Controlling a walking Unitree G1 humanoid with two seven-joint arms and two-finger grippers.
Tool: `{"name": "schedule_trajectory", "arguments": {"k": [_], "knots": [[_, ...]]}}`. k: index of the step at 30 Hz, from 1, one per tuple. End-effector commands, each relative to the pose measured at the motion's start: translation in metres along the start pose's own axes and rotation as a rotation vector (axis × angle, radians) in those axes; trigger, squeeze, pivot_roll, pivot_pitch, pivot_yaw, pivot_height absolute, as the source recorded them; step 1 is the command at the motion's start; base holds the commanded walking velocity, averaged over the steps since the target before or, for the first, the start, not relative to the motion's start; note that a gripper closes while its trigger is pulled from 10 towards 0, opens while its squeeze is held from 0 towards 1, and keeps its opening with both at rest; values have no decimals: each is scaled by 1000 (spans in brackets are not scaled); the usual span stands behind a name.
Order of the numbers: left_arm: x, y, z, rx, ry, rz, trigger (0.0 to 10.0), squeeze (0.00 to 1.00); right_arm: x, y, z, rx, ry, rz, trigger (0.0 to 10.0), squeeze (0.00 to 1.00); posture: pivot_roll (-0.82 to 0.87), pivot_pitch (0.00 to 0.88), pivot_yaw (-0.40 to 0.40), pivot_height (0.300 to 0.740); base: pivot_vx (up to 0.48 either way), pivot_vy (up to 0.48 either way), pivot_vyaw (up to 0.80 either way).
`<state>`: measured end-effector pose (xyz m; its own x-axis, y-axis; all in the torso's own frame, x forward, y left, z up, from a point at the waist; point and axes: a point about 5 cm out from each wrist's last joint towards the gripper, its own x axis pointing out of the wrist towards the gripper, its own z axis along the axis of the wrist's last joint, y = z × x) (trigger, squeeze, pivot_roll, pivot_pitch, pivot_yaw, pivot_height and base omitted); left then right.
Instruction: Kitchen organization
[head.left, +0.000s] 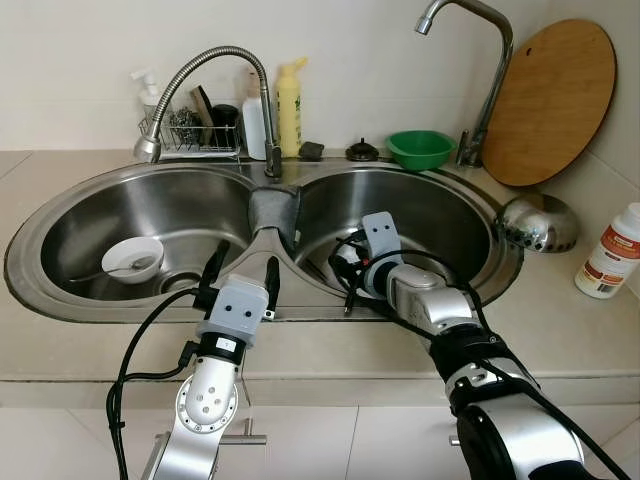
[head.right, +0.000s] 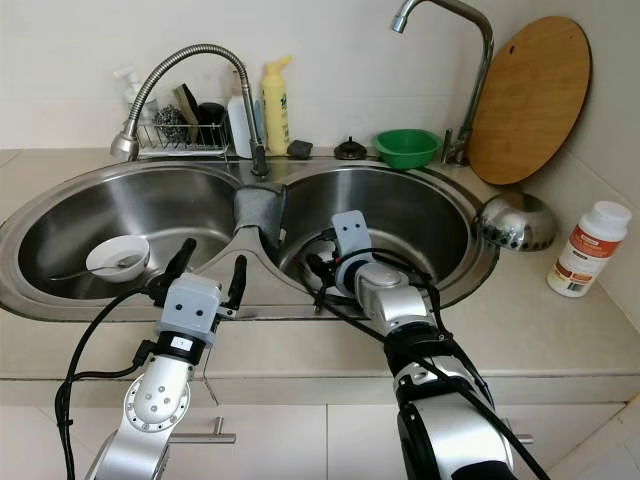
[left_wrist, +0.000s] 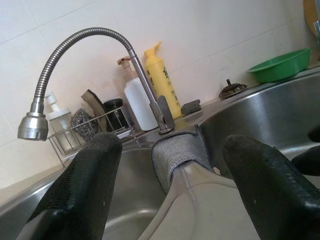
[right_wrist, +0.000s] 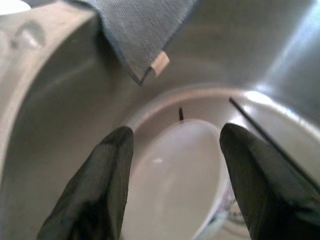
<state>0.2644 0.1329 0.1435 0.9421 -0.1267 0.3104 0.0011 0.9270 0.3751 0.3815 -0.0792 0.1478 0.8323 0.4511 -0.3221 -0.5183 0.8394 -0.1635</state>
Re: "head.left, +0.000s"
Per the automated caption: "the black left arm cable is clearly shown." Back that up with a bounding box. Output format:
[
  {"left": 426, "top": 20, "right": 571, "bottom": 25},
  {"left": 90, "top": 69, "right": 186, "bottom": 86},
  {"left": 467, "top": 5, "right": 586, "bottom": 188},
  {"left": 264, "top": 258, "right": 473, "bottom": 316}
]
[{"left": 105, "top": 285, "right": 201, "bottom": 480}]

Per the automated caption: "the yellow dish soap bottle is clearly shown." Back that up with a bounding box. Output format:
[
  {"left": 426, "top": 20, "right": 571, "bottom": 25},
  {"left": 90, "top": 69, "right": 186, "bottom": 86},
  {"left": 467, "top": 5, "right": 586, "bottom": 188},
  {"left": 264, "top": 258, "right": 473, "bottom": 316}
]
[{"left": 275, "top": 56, "right": 309, "bottom": 159}]

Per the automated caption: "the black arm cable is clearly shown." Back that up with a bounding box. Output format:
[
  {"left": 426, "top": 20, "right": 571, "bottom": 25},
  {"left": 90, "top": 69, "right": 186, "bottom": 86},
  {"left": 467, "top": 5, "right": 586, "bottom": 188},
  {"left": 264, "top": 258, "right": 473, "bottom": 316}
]
[
  {"left": 326, "top": 232, "right": 636, "bottom": 480},
  {"left": 395, "top": 250, "right": 493, "bottom": 341},
  {"left": 105, "top": 285, "right": 201, "bottom": 480}
]

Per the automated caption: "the black sink stopper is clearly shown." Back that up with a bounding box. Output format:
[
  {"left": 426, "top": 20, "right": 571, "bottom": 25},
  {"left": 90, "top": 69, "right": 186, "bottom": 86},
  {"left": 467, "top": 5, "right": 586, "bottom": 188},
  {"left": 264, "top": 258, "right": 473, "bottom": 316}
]
[{"left": 345, "top": 138, "right": 379, "bottom": 163}]

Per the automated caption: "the white pump soap bottle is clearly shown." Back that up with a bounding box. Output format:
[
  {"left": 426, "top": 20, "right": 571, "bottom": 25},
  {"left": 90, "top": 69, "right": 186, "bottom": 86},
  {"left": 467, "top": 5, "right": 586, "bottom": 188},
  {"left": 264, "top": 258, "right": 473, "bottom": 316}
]
[{"left": 130, "top": 68, "right": 166, "bottom": 131}]

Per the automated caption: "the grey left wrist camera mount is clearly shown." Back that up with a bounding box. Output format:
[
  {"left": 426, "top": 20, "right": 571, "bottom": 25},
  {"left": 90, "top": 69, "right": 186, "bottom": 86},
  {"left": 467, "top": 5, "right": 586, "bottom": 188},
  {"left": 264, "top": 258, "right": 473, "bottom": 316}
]
[{"left": 196, "top": 275, "right": 271, "bottom": 346}]

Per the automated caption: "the flexible steel gooseneck faucet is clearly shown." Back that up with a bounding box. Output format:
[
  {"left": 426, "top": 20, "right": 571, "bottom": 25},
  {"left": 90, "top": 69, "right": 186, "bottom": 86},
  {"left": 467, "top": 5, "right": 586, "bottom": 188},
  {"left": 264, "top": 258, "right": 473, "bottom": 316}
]
[{"left": 133, "top": 45, "right": 284, "bottom": 181}]

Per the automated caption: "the plain white bowl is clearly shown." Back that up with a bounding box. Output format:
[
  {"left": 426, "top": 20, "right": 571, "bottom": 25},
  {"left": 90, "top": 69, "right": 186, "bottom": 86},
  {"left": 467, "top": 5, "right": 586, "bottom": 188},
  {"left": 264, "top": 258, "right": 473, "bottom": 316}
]
[{"left": 101, "top": 236, "right": 166, "bottom": 286}]

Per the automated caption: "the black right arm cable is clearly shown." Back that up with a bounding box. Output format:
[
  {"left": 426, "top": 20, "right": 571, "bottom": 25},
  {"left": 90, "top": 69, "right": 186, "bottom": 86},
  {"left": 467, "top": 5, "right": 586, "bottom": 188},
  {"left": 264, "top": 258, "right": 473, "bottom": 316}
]
[
  {"left": 395, "top": 250, "right": 493, "bottom": 341},
  {"left": 326, "top": 232, "right": 636, "bottom": 480}
]

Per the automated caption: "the round wooden cutting board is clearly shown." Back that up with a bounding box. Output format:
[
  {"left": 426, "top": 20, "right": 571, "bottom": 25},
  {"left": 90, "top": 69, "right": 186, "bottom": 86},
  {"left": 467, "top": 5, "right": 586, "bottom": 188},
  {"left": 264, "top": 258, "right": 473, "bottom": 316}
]
[{"left": 480, "top": 18, "right": 618, "bottom": 188}]

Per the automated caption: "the green plastic bowl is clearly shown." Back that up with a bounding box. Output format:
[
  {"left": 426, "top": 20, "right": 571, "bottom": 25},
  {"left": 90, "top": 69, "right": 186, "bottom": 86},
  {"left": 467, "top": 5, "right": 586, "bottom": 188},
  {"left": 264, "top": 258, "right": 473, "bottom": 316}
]
[{"left": 386, "top": 129, "right": 455, "bottom": 172}]

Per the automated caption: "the dark grey sponge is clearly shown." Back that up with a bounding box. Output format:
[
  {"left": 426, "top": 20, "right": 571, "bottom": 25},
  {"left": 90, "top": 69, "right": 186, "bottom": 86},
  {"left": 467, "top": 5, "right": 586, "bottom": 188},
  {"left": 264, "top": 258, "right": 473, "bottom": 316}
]
[{"left": 298, "top": 141, "right": 326, "bottom": 163}]

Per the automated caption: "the dark scouring pad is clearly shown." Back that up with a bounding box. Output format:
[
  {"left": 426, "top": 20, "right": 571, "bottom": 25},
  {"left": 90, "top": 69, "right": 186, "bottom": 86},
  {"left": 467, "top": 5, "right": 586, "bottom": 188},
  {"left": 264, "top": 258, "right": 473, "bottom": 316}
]
[{"left": 190, "top": 85, "right": 216, "bottom": 141}]

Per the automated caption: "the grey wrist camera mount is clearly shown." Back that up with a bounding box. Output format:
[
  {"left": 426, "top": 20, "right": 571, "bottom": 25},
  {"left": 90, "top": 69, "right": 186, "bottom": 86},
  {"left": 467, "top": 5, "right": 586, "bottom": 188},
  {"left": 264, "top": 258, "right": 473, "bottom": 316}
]
[
  {"left": 196, "top": 275, "right": 271, "bottom": 346},
  {"left": 360, "top": 211, "right": 403, "bottom": 266}
]

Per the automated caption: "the white bottle with red label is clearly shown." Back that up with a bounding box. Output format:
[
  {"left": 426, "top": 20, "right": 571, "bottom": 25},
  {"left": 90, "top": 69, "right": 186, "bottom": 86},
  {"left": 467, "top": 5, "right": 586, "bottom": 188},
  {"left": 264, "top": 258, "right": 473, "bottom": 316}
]
[{"left": 575, "top": 203, "right": 640, "bottom": 300}]

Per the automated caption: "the tall curved steel faucet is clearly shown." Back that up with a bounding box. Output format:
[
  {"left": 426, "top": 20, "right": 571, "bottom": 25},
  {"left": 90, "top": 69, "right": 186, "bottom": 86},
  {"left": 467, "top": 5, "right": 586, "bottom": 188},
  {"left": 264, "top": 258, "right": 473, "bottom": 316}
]
[{"left": 415, "top": 0, "right": 516, "bottom": 168}]

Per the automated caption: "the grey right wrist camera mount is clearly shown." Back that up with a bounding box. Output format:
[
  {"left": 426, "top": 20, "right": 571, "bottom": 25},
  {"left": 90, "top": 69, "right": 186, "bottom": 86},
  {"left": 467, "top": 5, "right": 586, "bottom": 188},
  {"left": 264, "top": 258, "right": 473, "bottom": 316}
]
[{"left": 360, "top": 211, "right": 403, "bottom": 266}]

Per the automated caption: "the stainless steel double sink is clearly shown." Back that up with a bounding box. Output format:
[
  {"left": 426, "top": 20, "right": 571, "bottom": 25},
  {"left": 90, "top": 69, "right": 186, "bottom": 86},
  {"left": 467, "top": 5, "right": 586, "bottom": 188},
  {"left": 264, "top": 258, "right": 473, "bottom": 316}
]
[{"left": 3, "top": 160, "right": 524, "bottom": 324}]

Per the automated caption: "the plain white plastic bottle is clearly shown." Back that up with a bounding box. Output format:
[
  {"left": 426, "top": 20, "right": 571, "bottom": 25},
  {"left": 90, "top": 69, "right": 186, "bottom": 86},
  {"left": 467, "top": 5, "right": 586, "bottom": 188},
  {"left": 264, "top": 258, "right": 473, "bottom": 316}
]
[{"left": 242, "top": 70, "right": 269, "bottom": 161}]

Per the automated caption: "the small black cup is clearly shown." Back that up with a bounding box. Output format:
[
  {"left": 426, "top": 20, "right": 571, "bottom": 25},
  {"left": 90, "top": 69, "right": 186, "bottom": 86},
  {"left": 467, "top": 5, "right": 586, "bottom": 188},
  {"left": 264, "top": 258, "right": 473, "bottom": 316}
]
[{"left": 210, "top": 103, "right": 241, "bottom": 146}]

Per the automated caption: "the grey dish cloth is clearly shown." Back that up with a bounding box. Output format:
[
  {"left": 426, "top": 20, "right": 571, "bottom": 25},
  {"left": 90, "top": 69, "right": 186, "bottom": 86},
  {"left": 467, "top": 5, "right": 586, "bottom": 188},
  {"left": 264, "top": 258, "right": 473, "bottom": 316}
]
[{"left": 248, "top": 185, "right": 303, "bottom": 251}]

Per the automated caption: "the metal wire sink caddy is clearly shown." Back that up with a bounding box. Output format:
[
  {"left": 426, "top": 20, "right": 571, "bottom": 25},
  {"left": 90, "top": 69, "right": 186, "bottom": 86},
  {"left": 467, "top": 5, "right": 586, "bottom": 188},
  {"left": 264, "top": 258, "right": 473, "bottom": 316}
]
[{"left": 138, "top": 105, "right": 244, "bottom": 161}]

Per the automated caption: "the steel wool scrubber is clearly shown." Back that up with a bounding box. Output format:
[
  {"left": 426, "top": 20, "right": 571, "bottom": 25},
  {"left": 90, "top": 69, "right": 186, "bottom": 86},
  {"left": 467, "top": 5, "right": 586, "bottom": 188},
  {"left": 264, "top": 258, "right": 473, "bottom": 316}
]
[{"left": 165, "top": 107, "right": 204, "bottom": 146}]

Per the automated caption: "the stainless steel colander bowl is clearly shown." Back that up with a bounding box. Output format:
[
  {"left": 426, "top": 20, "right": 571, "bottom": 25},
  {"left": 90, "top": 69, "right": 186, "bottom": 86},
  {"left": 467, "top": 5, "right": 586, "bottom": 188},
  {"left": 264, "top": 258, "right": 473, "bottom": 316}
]
[{"left": 497, "top": 193, "right": 581, "bottom": 254}]

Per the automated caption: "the beige cabinet door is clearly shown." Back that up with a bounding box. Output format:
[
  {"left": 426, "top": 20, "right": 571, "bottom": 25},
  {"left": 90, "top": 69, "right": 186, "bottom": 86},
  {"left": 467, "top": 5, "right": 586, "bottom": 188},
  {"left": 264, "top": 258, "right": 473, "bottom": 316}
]
[
  {"left": 55, "top": 405, "right": 351, "bottom": 480},
  {"left": 0, "top": 405, "right": 56, "bottom": 480},
  {"left": 350, "top": 405, "right": 640, "bottom": 480}
]

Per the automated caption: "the beige sink counter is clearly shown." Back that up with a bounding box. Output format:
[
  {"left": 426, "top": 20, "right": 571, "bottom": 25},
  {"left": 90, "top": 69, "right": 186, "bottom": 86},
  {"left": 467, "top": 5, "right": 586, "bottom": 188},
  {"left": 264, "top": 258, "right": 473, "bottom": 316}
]
[{"left": 0, "top": 150, "right": 640, "bottom": 406}]

